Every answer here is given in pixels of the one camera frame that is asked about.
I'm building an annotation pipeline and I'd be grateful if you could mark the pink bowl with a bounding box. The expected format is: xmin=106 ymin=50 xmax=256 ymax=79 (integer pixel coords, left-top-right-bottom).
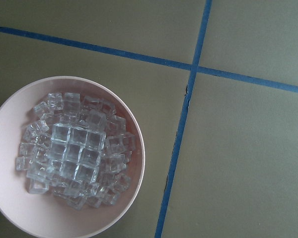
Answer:
xmin=0 ymin=76 xmax=145 ymax=238

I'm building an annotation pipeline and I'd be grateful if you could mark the clear ice cubes pile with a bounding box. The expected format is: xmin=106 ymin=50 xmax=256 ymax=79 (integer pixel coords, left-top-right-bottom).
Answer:
xmin=15 ymin=92 xmax=136 ymax=210

